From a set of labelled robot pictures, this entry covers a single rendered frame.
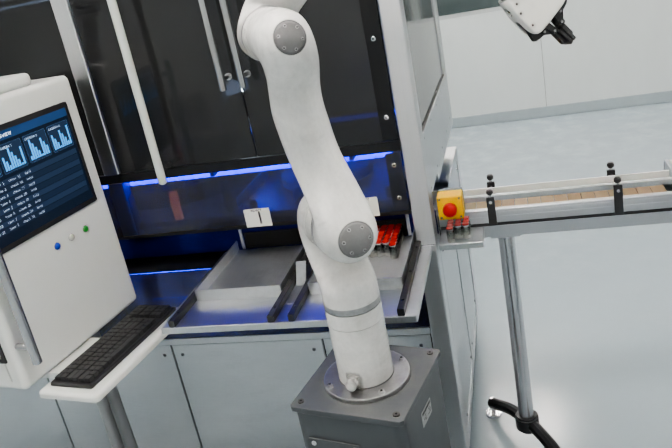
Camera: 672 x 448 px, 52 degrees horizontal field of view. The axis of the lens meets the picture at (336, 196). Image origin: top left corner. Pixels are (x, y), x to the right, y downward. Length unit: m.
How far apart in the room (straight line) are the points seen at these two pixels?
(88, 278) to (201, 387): 0.63
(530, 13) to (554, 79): 5.16
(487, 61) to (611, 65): 1.07
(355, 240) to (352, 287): 0.13
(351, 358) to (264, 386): 1.03
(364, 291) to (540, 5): 0.67
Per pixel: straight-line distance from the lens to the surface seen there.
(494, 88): 6.60
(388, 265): 1.96
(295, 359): 2.35
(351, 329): 1.41
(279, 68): 1.18
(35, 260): 2.04
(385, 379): 1.50
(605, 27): 6.57
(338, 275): 1.40
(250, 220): 2.14
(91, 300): 2.19
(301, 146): 1.27
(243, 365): 2.43
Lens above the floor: 1.72
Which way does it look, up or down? 19 degrees down
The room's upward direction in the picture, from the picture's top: 11 degrees counter-clockwise
